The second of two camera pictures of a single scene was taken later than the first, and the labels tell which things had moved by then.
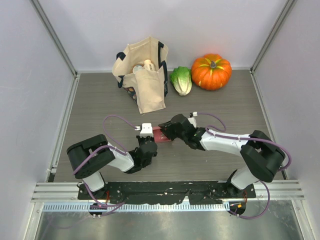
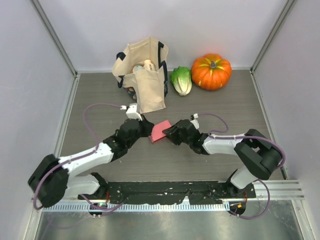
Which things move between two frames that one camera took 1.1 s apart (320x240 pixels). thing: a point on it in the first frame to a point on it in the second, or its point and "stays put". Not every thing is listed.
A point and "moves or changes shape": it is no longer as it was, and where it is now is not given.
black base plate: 197,192 stays put
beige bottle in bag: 148,65 stays put
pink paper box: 159,136 moves or changes shape
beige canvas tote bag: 142,72 stays put
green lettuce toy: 181,79 stays put
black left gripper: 140,139 to 147,126
